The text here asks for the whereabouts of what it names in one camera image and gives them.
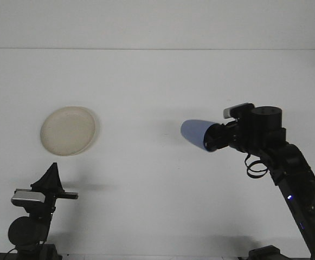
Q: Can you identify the pale round plate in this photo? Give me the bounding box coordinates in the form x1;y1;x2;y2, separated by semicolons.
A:
40;106;101;157

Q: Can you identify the pale blue cup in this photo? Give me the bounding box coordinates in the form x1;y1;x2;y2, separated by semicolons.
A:
180;119;221;154

